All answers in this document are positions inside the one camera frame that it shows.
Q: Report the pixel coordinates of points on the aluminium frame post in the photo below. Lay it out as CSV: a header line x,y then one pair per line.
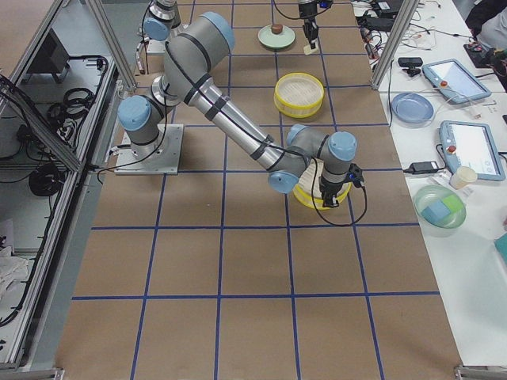
x,y
398,30

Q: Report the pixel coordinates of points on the black power adapter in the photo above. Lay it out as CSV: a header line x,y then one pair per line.
x,y
423,167

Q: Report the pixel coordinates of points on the black monitor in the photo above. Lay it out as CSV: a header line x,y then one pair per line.
x,y
52,58

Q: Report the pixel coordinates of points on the lower teach pendant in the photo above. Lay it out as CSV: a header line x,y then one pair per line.
x,y
471,145

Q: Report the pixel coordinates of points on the green sponge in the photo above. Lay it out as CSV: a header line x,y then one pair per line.
x,y
453,203

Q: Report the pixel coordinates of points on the yellow bamboo steamer base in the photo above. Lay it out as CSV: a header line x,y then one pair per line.
x,y
298,95

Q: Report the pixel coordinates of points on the blue plate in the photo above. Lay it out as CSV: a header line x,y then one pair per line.
x,y
412,108

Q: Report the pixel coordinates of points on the paper cup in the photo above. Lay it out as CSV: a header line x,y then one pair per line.
x,y
462,177

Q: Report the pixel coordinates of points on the teach pendant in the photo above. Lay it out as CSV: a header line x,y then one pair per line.
x,y
454,81
471,145

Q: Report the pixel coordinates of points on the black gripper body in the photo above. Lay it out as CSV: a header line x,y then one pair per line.
x,y
329,189
307,17

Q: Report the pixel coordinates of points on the upper teach pendant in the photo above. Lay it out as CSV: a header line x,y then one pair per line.
x,y
454,81

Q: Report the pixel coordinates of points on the blue sponge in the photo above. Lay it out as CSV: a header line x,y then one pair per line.
x,y
435,212

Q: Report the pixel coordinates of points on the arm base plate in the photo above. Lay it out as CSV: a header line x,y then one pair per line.
x,y
159,157

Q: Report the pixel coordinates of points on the brown steamed bun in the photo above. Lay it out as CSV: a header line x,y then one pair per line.
x,y
276,29

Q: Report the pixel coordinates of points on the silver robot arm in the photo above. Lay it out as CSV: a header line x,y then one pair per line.
x,y
163,17
189,56

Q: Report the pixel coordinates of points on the white steamed bun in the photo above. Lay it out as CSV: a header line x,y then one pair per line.
x,y
309,52

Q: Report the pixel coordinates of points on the light green plate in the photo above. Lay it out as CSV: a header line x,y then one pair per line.
x,y
276,42

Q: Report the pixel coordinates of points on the yellow bamboo steamer tray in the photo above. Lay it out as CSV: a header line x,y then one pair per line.
x,y
307,190

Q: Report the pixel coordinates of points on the black webcam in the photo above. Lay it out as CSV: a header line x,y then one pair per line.
x,y
410,65

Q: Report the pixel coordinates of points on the green glass bowl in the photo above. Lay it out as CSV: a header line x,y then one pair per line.
x,y
429,194

